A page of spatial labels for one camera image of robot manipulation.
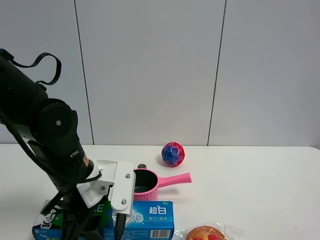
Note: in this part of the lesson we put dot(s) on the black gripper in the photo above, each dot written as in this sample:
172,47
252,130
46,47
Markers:
86,224

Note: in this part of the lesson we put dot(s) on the Darlie toothpaste box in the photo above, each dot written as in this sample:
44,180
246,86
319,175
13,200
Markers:
150,220

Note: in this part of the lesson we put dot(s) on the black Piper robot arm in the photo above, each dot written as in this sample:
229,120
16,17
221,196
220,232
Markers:
46,129

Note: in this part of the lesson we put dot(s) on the small grey metal cap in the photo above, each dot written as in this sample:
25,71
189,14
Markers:
142,166

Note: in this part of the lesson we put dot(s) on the red blue spotted ball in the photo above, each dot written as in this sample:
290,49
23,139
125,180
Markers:
173,154

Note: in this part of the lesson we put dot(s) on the wrapped pastry with red topping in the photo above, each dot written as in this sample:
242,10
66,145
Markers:
209,231

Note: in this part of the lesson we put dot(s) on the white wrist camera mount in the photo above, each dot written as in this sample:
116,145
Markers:
118,174

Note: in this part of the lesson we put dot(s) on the pink saucepan with handle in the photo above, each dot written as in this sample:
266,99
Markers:
147,183

